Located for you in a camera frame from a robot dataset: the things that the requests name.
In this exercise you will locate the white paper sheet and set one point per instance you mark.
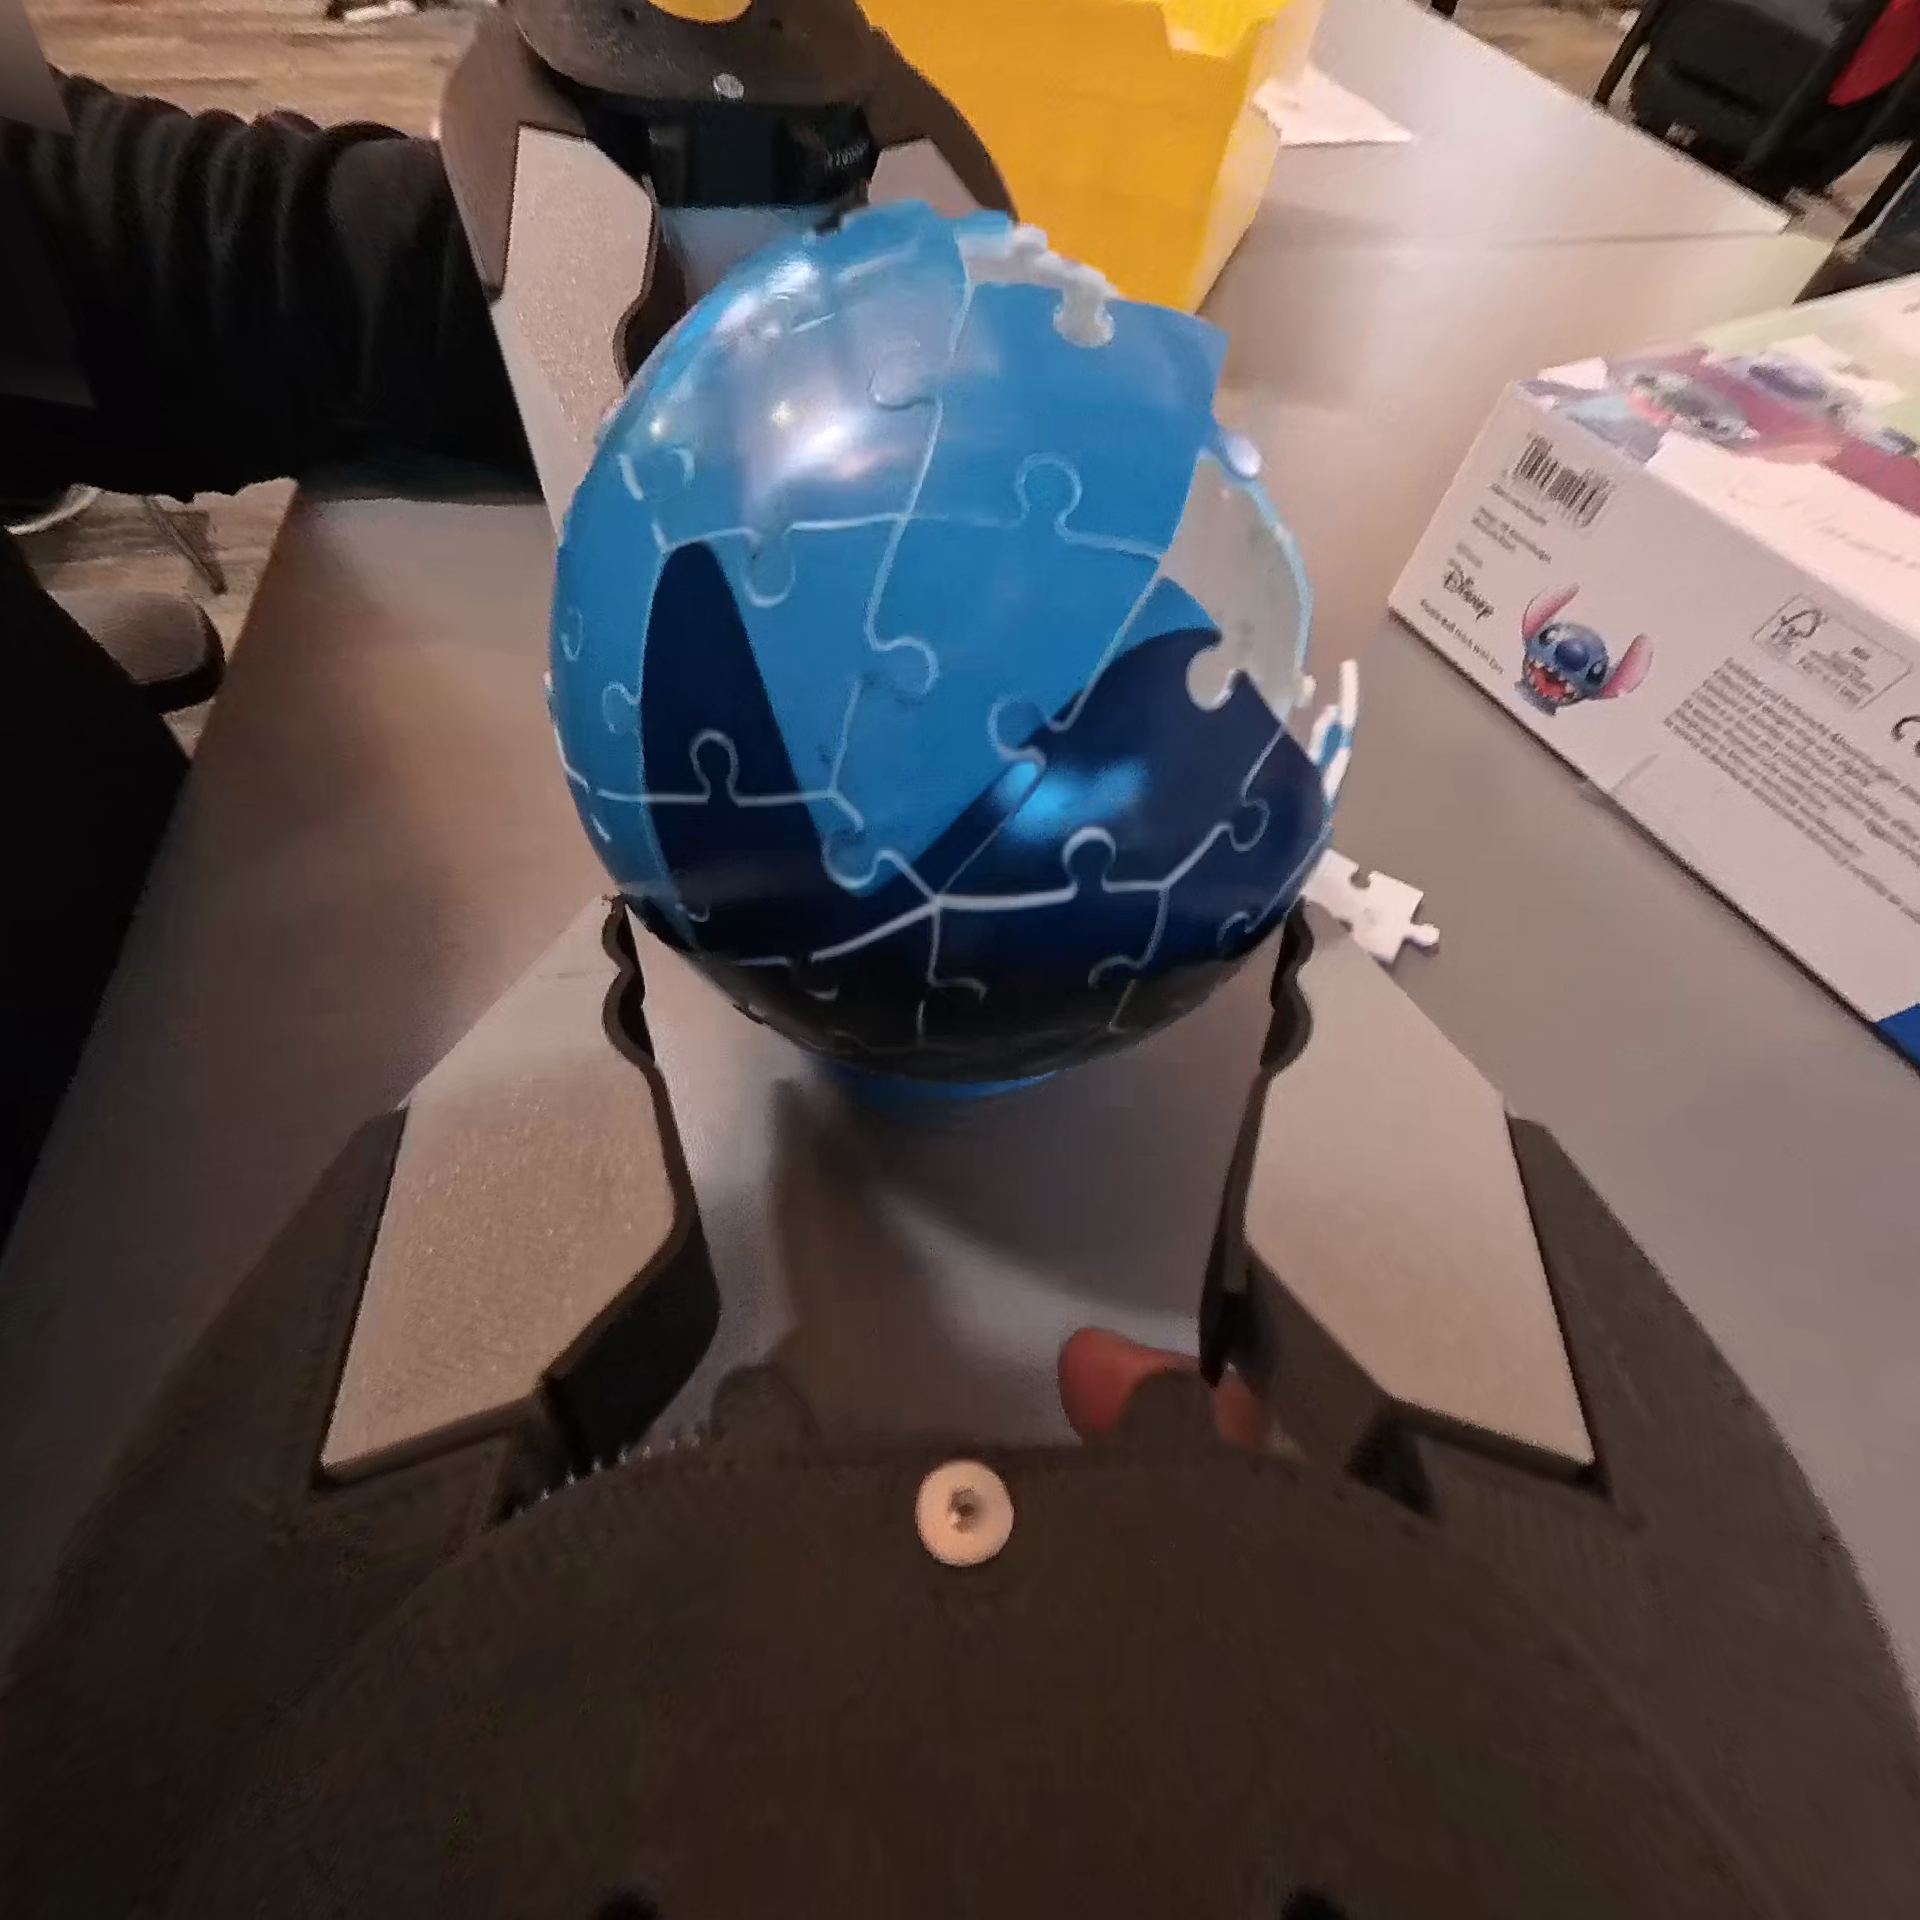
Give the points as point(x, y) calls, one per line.
point(1336, 113)

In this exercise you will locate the person's left forearm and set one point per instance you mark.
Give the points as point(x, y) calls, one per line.
point(224, 271)

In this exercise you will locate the blue ball stand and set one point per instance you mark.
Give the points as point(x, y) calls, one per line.
point(944, 1093)

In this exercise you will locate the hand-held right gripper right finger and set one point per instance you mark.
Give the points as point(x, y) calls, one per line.
point(1395, 1201)

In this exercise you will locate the person's dark clothing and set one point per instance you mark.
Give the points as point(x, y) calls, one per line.
point(59, 901)

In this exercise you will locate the white puzzle piece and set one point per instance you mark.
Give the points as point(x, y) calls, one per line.
point(1388, 909)

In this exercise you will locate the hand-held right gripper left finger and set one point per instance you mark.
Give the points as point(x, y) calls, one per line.
point(494, 1231)

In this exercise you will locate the person's right hand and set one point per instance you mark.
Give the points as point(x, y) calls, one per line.
point(1096, 1366)

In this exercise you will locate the black mesh office chair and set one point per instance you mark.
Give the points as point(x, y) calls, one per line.
point(1724, 90)

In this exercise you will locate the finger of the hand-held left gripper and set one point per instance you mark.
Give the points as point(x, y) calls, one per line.
point(569, 271)

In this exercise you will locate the printed puzzle box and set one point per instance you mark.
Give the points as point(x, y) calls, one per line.
point(1724, 645)

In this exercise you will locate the blue puzzle ball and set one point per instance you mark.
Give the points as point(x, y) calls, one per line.
point(900, 599)

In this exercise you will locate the yellow plastic bin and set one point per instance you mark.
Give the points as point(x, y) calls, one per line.
point(1080, 137)

